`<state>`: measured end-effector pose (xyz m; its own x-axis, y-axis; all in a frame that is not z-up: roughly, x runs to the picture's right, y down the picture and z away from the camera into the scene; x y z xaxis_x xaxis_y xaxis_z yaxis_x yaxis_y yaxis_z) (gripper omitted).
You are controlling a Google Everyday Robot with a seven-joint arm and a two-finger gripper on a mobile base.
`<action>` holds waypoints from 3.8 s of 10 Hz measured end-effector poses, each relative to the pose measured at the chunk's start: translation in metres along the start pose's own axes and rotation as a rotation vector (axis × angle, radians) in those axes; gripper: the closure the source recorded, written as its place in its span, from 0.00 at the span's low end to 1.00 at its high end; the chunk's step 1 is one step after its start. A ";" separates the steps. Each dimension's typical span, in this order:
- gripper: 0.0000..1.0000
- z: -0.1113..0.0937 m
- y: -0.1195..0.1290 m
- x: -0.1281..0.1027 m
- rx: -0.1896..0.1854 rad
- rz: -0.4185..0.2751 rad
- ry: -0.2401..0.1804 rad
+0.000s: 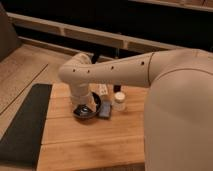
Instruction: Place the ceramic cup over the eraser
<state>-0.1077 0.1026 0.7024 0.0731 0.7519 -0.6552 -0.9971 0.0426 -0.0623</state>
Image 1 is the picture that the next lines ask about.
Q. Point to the small white bottle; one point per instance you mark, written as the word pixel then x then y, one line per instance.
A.
pixel 103 90

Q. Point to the dark small cylinder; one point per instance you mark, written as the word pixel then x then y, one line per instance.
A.
pixel 116 88

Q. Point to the black ceramic bowl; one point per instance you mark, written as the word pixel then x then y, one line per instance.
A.
pixel 90 110

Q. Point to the black mat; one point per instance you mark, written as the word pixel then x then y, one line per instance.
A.
pixel 21 142

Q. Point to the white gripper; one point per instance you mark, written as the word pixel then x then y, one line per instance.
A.
pixel 85 99

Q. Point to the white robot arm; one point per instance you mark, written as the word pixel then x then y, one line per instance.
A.
pixel 178 111

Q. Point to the wooden shelf rail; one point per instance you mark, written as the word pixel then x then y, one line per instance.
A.
pixel 54 33

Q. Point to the white ceramic cup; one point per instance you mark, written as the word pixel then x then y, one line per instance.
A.
pixel 119 101

